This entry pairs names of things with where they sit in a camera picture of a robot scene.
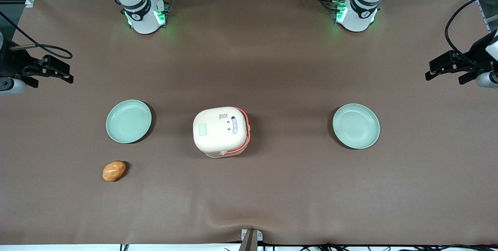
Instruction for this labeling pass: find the pale green round plate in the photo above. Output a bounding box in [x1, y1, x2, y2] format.
[106, 100, 153, 144]
[332, 104, 381, 149]

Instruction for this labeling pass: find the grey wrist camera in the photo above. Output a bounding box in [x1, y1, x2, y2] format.
[0, 78, 27, 96]
[476, 71, 498, 89]

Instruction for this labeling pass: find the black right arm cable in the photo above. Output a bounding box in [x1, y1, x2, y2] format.
[0, 11, 73, 60]

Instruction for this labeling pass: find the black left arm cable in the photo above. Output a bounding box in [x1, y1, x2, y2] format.
[445, 0, 498, 68]

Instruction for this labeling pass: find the grey metal camera mount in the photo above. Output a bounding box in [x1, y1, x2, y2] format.
[240, 228, 264, 251]

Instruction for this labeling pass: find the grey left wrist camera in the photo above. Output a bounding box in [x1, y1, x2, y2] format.
[476, 71, 498, 89]

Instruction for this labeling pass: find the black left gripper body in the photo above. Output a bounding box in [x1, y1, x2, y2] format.
[465, 29, 498, 73]

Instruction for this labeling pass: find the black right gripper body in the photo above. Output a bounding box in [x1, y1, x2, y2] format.
[0, 33, 39, 78]

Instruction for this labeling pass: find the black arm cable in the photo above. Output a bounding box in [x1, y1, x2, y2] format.
[445, 0, 498, 68]
[0, 11, 73, 60]

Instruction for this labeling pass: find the brown table mat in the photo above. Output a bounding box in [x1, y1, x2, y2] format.
[0, 0, 498, 246]

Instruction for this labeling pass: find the orange-brown bread roll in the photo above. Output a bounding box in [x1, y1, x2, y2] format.
[102, 160, 127, 182]

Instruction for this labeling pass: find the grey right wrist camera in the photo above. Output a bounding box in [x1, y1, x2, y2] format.
[0, 78, 27, 96]

